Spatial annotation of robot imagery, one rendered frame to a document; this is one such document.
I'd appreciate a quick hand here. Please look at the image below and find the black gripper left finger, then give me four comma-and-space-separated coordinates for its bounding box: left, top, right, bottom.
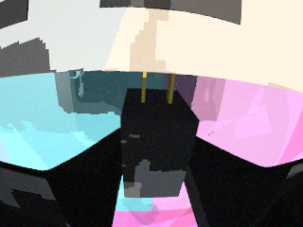
0, 129, 122, 227

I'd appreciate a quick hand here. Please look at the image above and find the black two-prong plug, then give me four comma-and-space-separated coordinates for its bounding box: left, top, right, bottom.
121, 72, 200, 198

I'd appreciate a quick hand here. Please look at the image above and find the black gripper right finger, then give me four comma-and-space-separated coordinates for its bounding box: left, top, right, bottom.
185, 137, 303, 227

